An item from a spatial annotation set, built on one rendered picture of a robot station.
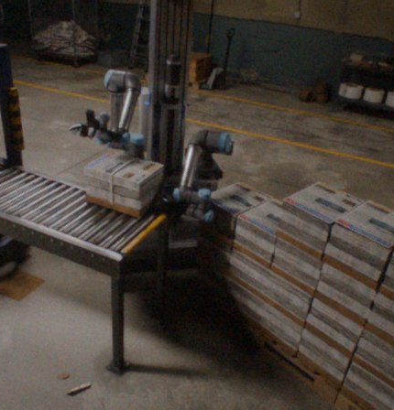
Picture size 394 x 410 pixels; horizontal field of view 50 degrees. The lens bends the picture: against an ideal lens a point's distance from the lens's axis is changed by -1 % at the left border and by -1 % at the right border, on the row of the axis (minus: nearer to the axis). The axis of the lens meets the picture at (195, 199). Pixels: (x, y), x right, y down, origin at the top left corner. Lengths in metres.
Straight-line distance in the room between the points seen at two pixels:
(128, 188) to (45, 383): 1.18
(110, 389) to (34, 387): 0.41
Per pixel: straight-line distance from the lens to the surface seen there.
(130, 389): 2.59
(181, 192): 2.44
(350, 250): 2.14
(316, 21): 8.88
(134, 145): 2.91
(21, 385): 2.69
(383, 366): 2.38
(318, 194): 2.36
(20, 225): 2.46
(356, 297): 2.24
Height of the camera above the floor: 2.07
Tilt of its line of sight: 29 degrees down
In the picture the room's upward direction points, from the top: 5 degrees clockwise
